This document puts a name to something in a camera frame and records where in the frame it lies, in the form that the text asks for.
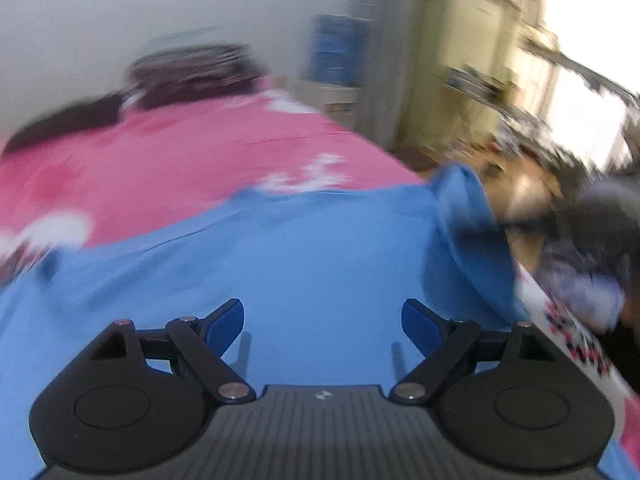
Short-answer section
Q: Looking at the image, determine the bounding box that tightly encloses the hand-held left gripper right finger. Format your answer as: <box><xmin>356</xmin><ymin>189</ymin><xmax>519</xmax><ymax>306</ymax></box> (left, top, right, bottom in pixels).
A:
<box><xmin>389</xmin><ymin>297</ymin><xmax>556</xmax><ymax>405</ymax></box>

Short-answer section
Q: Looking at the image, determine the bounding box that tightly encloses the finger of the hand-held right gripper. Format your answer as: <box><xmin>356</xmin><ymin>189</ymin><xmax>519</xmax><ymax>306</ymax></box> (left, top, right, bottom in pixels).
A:
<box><xmin>451</xmin><ymin>219</ymin><xmax>549</xmax><ymax>242</ymax></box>

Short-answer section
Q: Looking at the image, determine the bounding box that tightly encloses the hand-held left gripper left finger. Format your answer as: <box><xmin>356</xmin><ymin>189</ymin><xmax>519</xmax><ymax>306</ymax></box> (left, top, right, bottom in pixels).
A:
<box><xmin>90</xmin><ymin>297</ymin><xmax>253</xmax><ymax>406</ymax></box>

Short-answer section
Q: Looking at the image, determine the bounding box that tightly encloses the blue t-shirt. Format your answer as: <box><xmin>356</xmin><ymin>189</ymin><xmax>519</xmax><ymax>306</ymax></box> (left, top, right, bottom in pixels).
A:
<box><xmin>0</xmin><ymin>162</ymin><xmax>636</xmax><ymax>480</ymax></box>

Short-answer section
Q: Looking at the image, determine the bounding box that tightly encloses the pink floral blanket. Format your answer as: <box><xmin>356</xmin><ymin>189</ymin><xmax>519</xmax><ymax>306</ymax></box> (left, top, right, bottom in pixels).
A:
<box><xmin>0</xmin><ymin>75</ymin><xmax>640</xmax><ymax>461</ymax></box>

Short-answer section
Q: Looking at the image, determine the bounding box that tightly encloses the white water dispenser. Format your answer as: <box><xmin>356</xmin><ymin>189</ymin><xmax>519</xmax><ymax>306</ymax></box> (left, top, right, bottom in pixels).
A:
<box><xmin>319</xmin><ymin>84</ymin><xmax>362</xmax><ymax>122</ymax></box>

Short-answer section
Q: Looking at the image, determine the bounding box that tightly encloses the grey curtain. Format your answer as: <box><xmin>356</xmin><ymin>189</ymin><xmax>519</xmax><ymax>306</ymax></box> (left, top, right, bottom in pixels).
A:
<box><xmin>350</xmin><ymin>0</ymin><xmax>437</xmax><ymax>147</ymax></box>

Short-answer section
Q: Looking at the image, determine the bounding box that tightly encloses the blue water bottle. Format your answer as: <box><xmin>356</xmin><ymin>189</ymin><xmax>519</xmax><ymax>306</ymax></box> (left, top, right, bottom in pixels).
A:
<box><xmin>310</xmin><ymin>14</ymin><xmax>377</xmax><ymax>87</ymax></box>

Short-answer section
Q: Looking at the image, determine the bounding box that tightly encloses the black folded garment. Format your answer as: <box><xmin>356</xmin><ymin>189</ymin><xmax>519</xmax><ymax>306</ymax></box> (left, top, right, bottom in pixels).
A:
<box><xmin>2</xmin><ymin>92</ymin><xmax>132</xmax><ymax>157</ymax></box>

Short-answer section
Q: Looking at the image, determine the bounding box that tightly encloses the grey folded cloth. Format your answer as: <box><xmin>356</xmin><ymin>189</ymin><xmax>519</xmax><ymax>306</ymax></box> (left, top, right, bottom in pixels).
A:
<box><xmin>132</xmin><ymin>34</ymin><xmax>243</xmax><ymax>58</ymax></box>

